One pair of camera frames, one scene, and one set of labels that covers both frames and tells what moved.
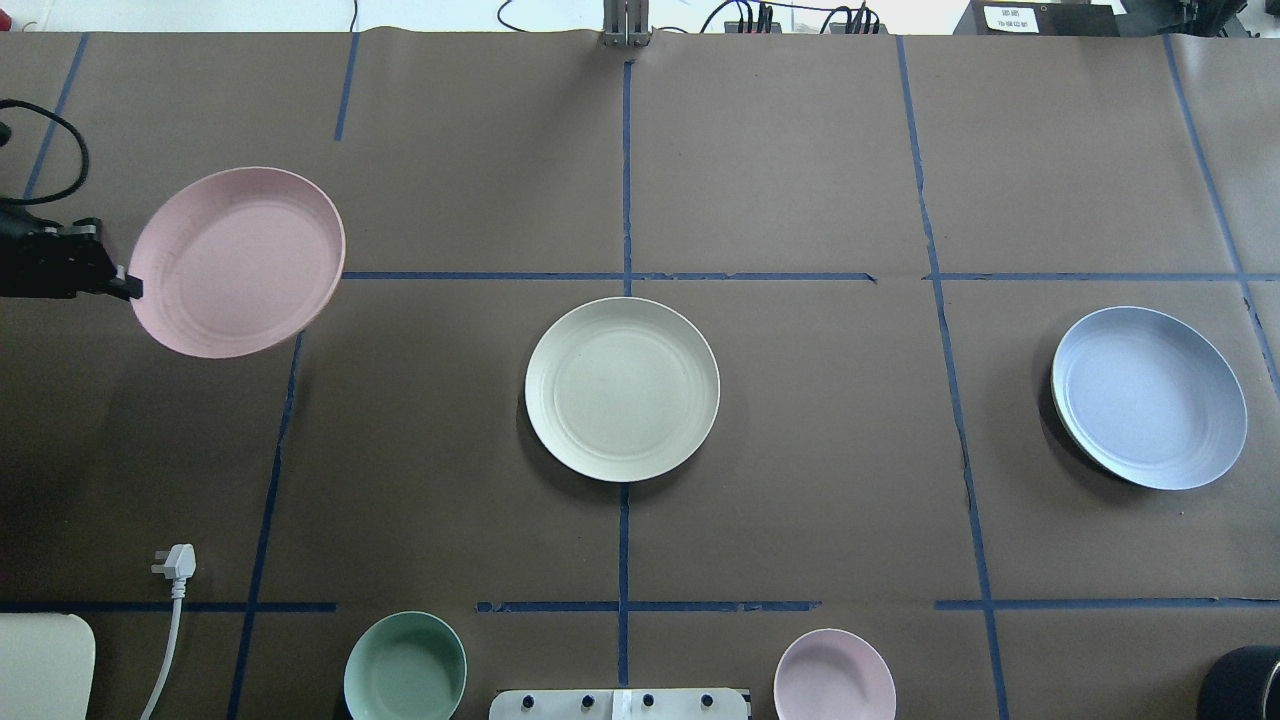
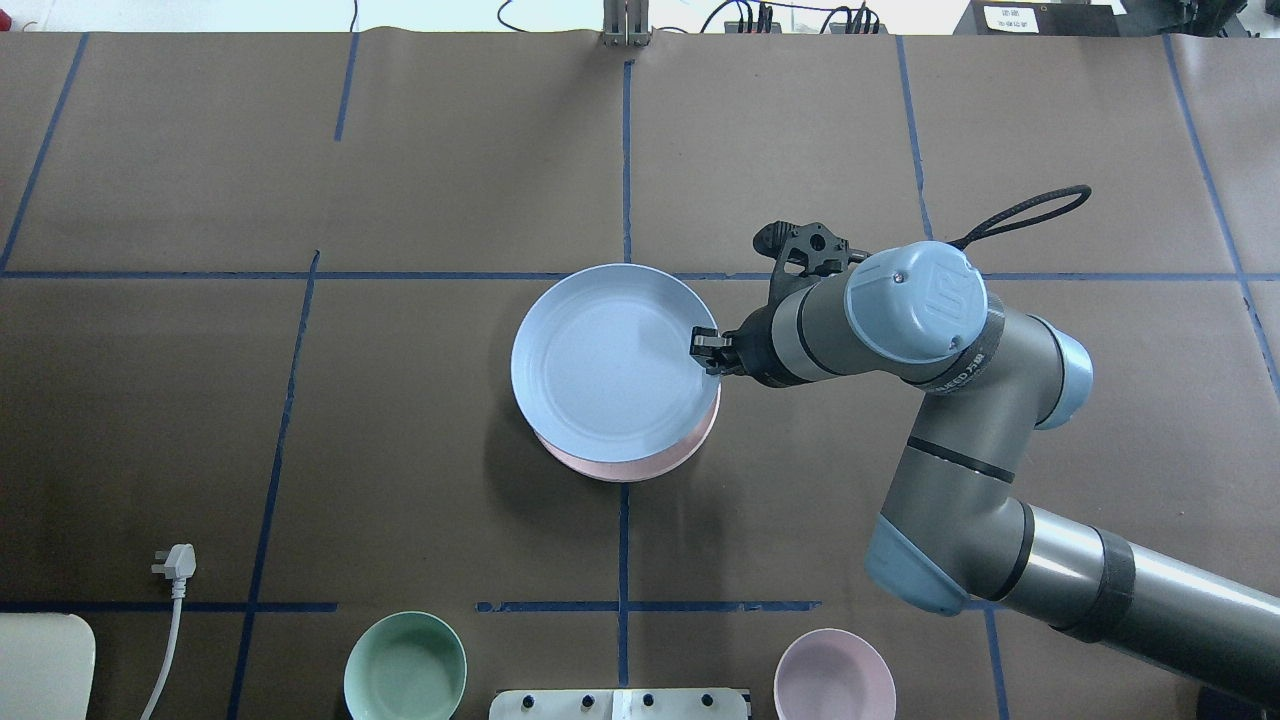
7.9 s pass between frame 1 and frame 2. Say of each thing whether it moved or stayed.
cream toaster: stayed
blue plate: moved
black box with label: stayed
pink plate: moved
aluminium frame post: stayed
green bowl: stayed
